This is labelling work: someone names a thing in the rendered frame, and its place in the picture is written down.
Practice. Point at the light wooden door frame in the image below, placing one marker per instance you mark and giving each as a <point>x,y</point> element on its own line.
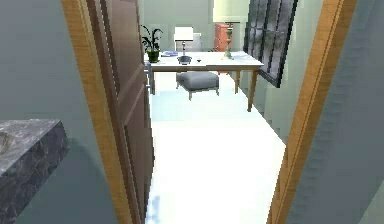
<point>86,83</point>

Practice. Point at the green candlestick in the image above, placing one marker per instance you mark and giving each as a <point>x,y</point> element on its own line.
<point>228,43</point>

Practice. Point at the brown wooden room door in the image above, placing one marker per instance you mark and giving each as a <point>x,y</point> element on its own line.
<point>126,83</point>

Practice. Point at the grey marble counter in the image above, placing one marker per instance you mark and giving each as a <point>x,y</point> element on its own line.
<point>23,156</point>

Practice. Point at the green potted house plant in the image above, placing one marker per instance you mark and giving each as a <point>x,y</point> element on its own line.
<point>152,45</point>

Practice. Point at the white shade table lamp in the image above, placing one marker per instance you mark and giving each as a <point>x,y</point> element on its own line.
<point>183,36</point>

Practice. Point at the black framed window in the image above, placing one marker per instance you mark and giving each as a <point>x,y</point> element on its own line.
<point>271,36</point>

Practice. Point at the blue book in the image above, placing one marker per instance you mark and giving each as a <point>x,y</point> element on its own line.
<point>170,53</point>

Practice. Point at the grey cushioned stool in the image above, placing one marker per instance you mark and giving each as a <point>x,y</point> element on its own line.
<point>198,80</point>

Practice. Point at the white table with wooden legs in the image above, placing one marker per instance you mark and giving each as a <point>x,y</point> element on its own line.
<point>213,61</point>

